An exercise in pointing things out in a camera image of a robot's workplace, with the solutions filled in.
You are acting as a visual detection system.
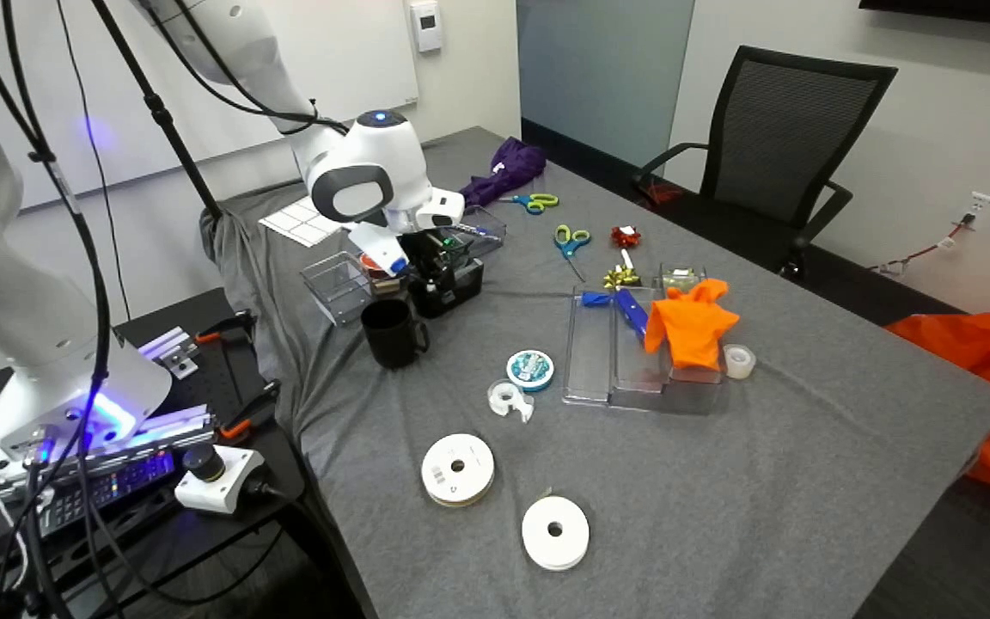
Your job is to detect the white spool far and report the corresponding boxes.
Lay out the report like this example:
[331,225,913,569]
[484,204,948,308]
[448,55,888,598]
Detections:
[420,434,500,509]

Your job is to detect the green blue small scissors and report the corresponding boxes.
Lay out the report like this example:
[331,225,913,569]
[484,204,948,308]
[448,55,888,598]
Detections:
[511,192,561,216]

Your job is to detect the clear plastic square box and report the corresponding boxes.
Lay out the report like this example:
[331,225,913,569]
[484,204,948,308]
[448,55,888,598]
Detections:
[303,253,371,326]

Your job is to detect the black cup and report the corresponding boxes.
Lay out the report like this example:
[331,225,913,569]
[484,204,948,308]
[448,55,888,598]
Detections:
[361,300,429,370]

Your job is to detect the clear acrylic tray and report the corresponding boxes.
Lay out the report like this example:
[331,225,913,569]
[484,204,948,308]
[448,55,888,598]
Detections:
[561,292,729,415]

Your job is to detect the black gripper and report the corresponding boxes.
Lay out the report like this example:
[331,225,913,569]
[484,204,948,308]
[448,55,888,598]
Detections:
[399,232,473,289]

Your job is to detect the blue ribbon spool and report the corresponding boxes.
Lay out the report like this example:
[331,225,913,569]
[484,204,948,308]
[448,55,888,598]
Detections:
[504,348,558,392]

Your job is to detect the black mesh office chair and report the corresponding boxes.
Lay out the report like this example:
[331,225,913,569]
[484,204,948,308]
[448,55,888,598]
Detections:
[634,44,895,284]

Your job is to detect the white spool near edge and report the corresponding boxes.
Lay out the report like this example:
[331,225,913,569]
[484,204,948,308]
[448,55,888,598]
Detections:
[518,496,590,575]

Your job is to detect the gold gift bow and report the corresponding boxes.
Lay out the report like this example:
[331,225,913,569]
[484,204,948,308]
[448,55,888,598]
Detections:
[603,266,643,289]

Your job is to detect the green yellow scissors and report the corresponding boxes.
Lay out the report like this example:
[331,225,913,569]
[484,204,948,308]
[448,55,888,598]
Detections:
[554,225,590,280]

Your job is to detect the white label sheet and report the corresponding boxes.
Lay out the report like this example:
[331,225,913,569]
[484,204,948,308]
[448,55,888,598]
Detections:
[260,198,342,249]

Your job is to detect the black tape dispenser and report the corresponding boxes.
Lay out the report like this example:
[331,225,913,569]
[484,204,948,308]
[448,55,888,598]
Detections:
[404,232,484,318]

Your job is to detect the grey table cloth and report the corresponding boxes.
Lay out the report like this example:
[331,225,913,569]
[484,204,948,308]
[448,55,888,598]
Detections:
[210,169,990,619]

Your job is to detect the white wall thermostat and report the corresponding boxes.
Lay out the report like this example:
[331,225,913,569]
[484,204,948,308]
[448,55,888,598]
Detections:
[409,0,445,55]

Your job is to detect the white controller box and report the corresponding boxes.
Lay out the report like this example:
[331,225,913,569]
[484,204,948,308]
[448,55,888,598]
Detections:
[176,445,265,517]

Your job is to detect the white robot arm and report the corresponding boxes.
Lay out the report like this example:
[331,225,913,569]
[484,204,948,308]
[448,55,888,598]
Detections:
[0,0,464,461]

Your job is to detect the small white tape roll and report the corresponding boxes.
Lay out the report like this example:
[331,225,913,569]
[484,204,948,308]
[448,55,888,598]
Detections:
[727,344,758,380]

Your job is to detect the silver gift bow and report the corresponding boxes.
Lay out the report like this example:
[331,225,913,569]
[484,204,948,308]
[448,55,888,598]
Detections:
[659,269,703,292]

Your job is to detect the orange cloth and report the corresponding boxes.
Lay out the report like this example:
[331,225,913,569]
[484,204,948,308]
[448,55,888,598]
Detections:
[643,280,739,373]

